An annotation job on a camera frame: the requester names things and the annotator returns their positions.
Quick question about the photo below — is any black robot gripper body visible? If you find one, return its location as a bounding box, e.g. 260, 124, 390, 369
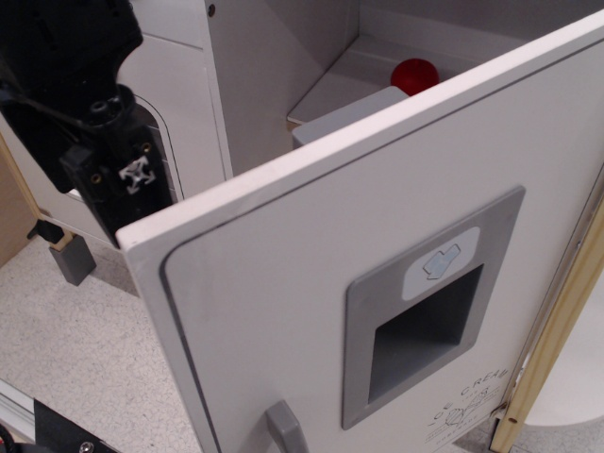
1, 1, 143, 193

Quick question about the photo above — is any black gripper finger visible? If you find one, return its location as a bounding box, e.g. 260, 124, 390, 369
59, 104, 173, 245

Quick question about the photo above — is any white toy fridge door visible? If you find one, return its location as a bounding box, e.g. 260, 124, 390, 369
118, 8, 603, 452

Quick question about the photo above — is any white toy fridge cabinet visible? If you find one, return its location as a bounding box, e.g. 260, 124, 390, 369
208, 1, 603, 175

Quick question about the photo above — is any grey box inside fridge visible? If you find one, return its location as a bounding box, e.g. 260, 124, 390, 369
292, 86, 409, 149

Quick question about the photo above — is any grey kitchen leg block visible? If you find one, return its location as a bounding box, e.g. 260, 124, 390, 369
49, 236, 97, 286

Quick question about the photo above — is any white toy oven door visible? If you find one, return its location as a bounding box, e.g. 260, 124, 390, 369
1, 35, 232, 242

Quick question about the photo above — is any red ball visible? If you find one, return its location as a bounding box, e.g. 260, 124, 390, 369
390, 59, 441, 96

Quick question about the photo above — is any black clamp bracket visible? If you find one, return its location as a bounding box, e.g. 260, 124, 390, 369
26, 219, 64, 244

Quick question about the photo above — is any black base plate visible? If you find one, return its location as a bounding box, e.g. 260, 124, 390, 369
34, 399, 118, 453

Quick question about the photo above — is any grey fridge door handle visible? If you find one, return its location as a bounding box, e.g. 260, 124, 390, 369
265, 400, 309, 453

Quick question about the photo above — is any light wooden frame post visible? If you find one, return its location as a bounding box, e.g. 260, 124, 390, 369
489, 173, 603, 452

